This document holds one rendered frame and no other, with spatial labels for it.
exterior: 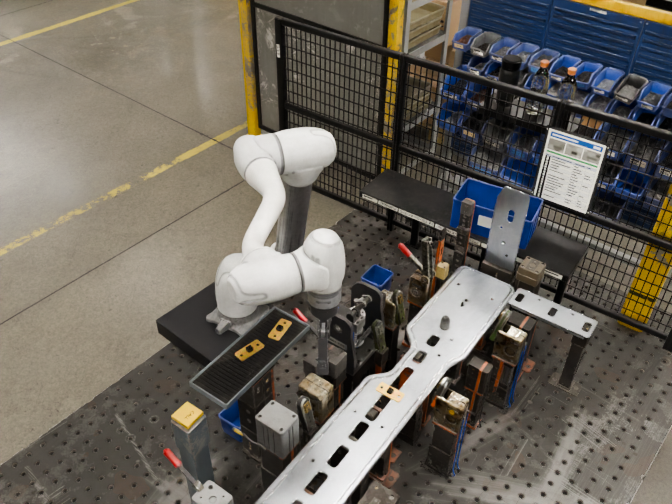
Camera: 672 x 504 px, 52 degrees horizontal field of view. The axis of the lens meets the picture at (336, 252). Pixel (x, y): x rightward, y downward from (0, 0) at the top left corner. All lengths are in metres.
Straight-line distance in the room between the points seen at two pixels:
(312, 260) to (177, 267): 2.53
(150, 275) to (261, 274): 2.52
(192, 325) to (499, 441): 1.18
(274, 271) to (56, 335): 2.40
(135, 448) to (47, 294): 1.88
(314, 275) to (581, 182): 1.28
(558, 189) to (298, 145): 1.04
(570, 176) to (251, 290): 1.41
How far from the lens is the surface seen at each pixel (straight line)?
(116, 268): 4.19
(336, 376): 2.11
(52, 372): 3.72
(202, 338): 2.61
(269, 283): 1.61
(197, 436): 1.92
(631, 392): 2.72
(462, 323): 2.34
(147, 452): 2.41
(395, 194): 2.83
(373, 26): 4.07
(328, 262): 1.63
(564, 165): 2.62
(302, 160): 2.12
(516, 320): 2.43
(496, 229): 2.51
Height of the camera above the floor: 2.64
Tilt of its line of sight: 40 degrees down
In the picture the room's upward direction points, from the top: 1 degrees clockwise
